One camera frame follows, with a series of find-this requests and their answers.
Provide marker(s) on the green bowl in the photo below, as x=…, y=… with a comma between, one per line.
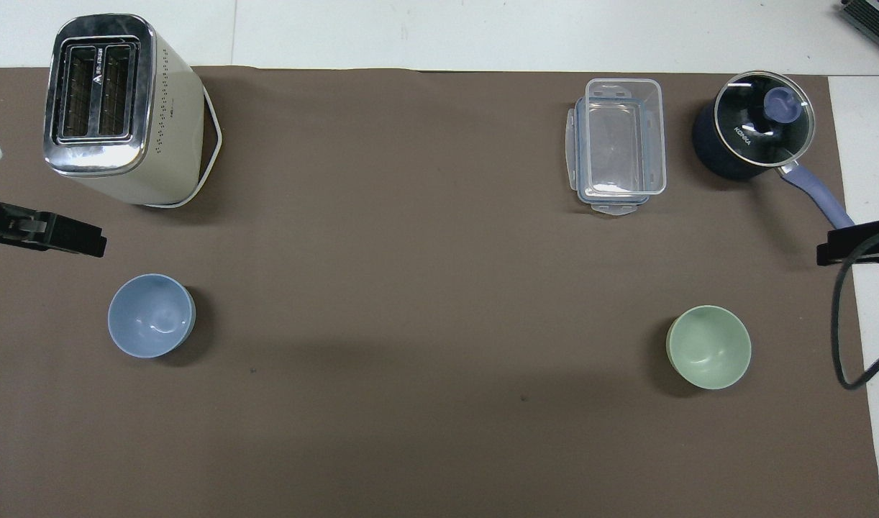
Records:
x=709, y=347

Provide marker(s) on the cream and chrome toaster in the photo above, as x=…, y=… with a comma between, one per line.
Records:
x=123, y=144

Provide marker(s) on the grey ribbed device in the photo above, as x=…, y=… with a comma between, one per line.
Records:
x=875, y=18

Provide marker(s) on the clear plastic container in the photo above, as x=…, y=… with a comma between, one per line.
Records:
x=623, y=137

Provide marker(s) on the blue bowl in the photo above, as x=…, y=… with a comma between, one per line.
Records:
x=150, y=315

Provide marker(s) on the glass saucepan lid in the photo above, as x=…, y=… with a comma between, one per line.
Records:
x=763, y=119

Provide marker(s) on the clear plastic container lid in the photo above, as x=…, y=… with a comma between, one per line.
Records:
x=571, y=144

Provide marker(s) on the dark blue saucepan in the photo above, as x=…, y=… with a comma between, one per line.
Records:
x=709, y=151

